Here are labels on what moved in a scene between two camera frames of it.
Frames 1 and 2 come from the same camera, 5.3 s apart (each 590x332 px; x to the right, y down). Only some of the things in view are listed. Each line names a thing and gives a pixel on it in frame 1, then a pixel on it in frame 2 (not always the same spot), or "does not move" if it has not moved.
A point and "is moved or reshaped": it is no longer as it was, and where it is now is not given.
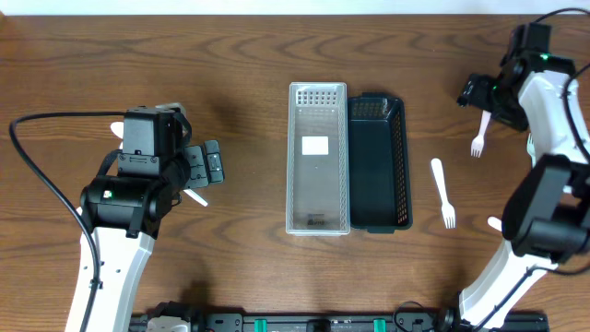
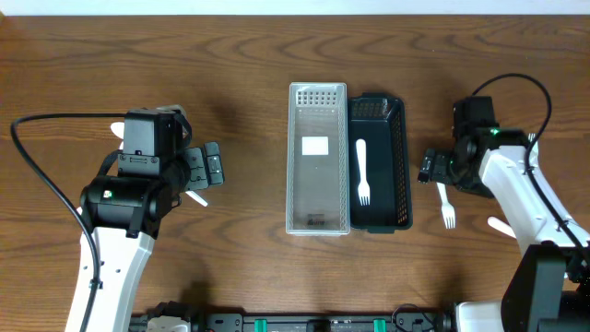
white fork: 477,143 is moved or reshaped
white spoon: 117,127 does not move
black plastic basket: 379,166 does not move
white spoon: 495,222 does not move
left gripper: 197,166 does not move
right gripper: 476,91 → 434,166
